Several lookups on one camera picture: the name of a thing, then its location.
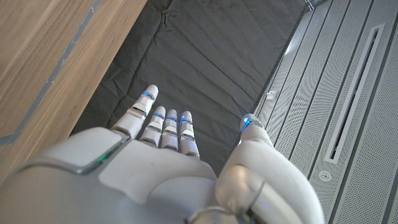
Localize wooden panel with grey strip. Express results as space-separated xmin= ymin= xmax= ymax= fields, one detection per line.
xmin=0 ymin=0 xmax=103 ymax=146

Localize long ceiling vent slot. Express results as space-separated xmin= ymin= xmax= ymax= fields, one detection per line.
xmin=323 ymin=23 xmax=386 ymax=165

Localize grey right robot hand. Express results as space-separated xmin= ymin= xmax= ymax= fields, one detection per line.
xmin=0 ymin=84 xmax=326 ymax=224

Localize round ceiling fixture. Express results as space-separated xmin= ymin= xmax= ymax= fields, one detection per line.
xmin=318 ymin=170 xmax=333 ymax=183

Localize black backdrop curtain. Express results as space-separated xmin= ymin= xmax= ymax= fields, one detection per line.
xmin=71 ymin=0 xmax=307 ymax=175

